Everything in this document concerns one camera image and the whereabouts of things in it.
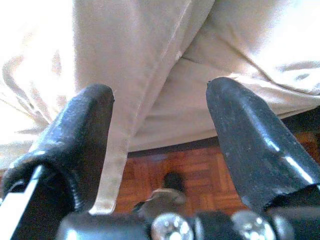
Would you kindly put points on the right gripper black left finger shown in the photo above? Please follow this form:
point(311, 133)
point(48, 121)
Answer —
point(75, 140)

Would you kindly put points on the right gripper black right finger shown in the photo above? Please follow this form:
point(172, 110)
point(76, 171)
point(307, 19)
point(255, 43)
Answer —
point(250, 140)

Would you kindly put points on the bed with beige floral sheet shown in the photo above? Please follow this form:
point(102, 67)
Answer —
point(175, 37)

